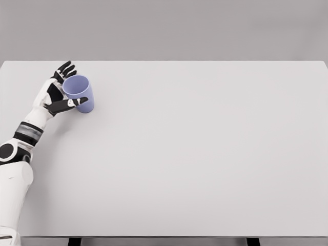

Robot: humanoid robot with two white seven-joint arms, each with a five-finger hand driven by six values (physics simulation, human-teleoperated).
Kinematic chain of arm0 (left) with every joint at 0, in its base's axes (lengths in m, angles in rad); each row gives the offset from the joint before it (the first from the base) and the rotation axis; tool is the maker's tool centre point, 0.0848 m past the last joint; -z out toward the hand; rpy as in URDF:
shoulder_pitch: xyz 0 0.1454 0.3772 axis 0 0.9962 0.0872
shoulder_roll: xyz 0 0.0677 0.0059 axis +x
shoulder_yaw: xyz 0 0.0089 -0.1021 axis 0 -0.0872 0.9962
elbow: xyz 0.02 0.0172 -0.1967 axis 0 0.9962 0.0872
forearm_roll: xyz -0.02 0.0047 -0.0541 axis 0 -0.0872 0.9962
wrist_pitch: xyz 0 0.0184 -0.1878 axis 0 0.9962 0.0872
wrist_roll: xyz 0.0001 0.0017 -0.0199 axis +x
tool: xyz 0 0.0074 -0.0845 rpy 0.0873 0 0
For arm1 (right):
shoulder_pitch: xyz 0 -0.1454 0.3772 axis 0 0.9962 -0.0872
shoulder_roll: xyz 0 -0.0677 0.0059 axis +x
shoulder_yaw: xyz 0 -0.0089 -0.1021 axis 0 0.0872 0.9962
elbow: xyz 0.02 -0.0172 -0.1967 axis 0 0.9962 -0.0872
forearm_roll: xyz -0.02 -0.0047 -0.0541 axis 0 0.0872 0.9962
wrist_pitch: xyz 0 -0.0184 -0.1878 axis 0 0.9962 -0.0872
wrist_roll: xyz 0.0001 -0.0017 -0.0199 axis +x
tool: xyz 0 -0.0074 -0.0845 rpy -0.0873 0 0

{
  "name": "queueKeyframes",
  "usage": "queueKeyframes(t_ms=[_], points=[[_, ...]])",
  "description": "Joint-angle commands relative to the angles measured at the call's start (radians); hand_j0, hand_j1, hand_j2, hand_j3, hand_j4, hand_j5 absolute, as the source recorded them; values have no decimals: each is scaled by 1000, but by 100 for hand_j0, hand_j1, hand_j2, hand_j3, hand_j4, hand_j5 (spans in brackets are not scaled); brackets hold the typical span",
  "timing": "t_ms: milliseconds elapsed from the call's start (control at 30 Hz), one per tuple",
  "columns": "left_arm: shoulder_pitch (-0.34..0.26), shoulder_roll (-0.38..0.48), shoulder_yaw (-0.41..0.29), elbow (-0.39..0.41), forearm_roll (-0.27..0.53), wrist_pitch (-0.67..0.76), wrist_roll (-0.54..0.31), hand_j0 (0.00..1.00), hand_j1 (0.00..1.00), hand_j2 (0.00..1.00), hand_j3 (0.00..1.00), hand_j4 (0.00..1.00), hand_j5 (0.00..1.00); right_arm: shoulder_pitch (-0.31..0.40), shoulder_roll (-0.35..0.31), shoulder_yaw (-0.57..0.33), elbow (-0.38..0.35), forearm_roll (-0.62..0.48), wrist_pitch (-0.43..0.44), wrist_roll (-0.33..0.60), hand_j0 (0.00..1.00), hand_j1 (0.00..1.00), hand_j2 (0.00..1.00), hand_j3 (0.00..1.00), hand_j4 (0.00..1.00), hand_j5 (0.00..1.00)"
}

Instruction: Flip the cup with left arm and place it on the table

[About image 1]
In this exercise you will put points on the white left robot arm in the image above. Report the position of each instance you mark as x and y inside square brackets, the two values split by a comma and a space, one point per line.
[15, 164]

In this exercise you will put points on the lavender blue plastic cup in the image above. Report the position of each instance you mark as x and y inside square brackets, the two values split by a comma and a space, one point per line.
[81, 94]

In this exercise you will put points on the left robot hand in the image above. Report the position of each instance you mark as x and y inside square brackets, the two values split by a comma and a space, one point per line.
[43, 96]

